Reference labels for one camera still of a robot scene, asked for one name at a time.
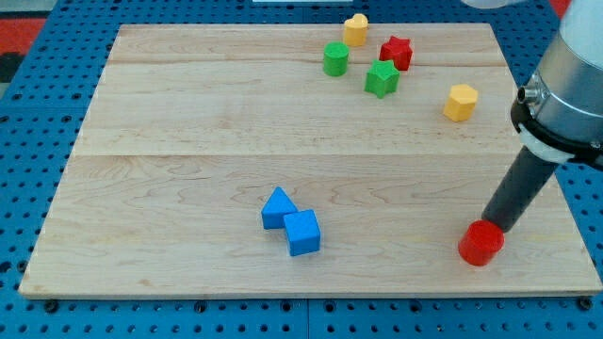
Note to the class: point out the red cylinder block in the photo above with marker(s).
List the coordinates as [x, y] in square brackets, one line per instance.
[481, 242]

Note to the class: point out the red star block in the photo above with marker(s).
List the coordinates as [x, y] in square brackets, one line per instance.
[399, 51]

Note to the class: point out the blue triangle block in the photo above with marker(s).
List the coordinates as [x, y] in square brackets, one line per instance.
[277, 206]

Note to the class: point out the yellow heart block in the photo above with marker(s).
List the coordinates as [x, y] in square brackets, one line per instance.
[355, 30]

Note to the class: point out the yellow hexagon block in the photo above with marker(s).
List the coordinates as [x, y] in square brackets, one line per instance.
[461, 102]

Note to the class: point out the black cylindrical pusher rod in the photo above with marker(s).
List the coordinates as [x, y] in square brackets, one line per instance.
[523, 180]

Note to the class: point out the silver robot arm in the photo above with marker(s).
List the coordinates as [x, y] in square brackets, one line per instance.
[558, 113]

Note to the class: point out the green star block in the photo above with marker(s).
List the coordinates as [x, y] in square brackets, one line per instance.
[382, 78]

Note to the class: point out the blue cube block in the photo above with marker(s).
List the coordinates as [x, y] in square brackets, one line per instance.
[302, 232]

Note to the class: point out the wooden board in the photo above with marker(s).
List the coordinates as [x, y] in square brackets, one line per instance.
[192, 126]

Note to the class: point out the green cylinder block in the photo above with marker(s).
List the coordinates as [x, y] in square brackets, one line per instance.
[335, 58]

